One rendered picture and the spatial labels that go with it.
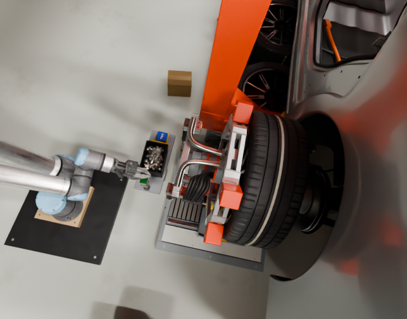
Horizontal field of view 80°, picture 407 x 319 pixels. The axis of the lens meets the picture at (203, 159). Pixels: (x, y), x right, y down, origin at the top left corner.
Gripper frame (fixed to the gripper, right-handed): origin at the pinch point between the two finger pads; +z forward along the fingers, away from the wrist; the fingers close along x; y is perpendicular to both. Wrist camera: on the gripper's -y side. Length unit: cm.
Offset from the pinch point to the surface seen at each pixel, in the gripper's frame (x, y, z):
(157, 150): 20.1, -10.2, 5.6
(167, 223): -19, -51, 38
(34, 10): 174, -130, -114
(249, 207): -18, 57, 24
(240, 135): 12, 56, 19
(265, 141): 8, 65, 24
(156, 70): 126, -72, 8
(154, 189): -2.4, -20.6, 12.5
